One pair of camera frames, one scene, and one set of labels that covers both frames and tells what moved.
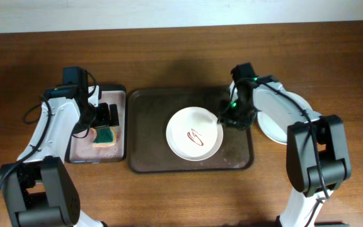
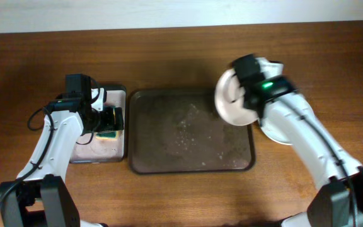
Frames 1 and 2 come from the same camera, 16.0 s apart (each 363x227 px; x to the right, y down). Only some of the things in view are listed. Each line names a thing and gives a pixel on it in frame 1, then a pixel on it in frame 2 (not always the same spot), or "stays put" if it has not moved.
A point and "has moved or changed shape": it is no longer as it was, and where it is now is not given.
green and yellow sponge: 104,137 has moved or changed shape
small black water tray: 80,149 stays put
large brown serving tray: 149,112 stays put
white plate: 194,133 -> 229,99
